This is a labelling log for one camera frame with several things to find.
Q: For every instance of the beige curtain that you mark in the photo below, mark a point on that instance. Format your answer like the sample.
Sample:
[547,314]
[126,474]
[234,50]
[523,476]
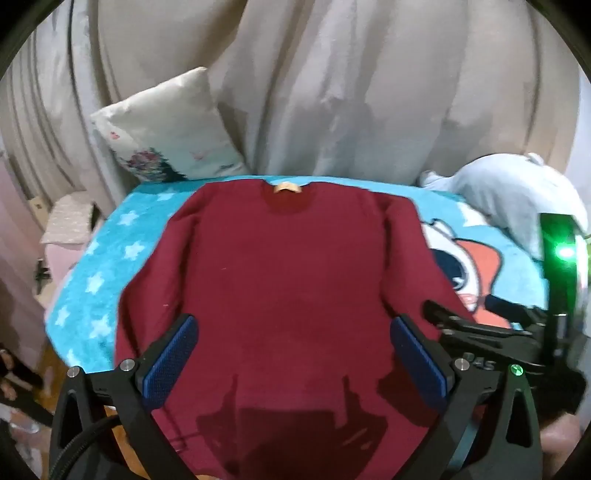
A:
[346,92]

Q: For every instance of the turquoise cartoon printed blanket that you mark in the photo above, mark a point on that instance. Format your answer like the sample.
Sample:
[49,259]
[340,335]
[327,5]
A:
[106,258]

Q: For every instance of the cream floral print pillow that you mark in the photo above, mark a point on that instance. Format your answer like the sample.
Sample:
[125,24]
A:
[171,124]

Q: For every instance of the pink wardrobe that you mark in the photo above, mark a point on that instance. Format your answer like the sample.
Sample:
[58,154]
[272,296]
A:
[18,258]

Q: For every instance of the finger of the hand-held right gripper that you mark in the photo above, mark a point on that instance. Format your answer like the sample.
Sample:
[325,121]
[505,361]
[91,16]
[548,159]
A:
[455,321]
[512,308]

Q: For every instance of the polka dot cushion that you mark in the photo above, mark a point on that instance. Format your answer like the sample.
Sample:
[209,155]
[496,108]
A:
[67,221]

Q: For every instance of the dark red sweater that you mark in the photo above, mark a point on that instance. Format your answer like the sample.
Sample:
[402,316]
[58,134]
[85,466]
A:
[286,277]

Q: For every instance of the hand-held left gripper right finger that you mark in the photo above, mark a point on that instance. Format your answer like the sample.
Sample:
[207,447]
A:
[415,364]

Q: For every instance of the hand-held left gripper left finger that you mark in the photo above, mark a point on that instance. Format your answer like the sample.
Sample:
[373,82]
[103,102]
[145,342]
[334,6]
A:
[170,362]

